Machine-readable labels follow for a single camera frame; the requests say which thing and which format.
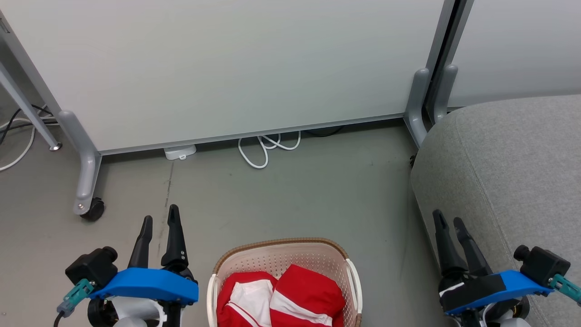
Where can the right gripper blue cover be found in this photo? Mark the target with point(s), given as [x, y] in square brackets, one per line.
[485, 290]

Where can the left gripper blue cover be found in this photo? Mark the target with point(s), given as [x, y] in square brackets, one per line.
[145, 284]

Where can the red white sports jersey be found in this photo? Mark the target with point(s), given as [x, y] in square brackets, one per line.
[225, 297]

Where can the red white sports shorts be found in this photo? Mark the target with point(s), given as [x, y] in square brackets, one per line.
[308, 286]

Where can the grey fabric sofa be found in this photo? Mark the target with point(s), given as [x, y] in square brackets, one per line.
[499, 172]

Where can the black caster wheel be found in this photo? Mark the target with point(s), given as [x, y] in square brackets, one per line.
[94, 210]

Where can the white power adapter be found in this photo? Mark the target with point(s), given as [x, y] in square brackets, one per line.
[180, 152]

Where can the grey partition leg with caster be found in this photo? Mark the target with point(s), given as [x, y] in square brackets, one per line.
[86, 172]

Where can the beige perforated laundry basket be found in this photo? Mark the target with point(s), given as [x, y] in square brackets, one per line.
[277, 256]

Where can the wide white partition panel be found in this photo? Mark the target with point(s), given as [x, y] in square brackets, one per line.
[227, 68]

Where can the grey metal table leg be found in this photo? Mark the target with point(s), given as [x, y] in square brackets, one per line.
[27, 106]

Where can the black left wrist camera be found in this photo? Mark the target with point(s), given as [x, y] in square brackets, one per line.
[91, 268]

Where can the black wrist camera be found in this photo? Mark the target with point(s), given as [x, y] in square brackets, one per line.
[542, 265]
[91, 268]

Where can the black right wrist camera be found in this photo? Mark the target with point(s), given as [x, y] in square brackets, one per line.
[542, 265]

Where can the teal left camera connector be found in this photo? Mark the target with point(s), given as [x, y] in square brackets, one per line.
[77, 293]

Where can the teal camera connector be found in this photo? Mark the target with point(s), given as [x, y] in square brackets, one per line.
[77, 293]
[565, 286]

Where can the teal right camera connector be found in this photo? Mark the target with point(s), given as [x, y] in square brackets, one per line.
[565, 286]

